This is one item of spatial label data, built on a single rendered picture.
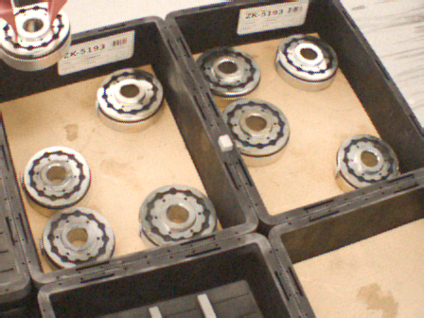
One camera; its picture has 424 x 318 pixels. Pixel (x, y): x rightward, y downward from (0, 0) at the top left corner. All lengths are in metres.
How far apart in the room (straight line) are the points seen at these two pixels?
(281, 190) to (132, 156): 0.22
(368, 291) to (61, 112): 0.54
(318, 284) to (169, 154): 0.29
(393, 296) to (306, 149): 0.28
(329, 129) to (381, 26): 0.46
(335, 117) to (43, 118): 0.46
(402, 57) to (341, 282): 0.63
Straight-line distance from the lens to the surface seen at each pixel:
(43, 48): 1.02
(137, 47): 1.25
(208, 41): 1.29
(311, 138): 1.22
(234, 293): 1.07
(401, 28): 1.66
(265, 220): 1.01
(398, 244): 1.15
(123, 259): 0.96
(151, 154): 1.17
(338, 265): 1.11
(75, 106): 1.23
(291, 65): 1.27
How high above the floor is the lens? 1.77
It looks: 54 degrees down
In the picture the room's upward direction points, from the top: 9 degrees clockwise
